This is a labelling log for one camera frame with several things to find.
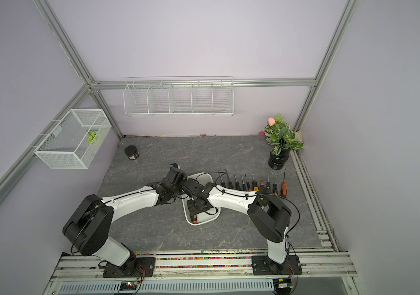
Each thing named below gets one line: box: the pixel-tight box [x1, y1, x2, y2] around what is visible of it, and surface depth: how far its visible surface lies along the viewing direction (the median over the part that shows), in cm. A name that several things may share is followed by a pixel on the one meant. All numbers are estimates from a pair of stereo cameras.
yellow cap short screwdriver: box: [251, 177, 260, 192], surface depth 98 cm
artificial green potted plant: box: [264, 113, 304, 171], surface depth 90 cm
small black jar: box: [124, 145, 140, 160], surface depth 111 cm
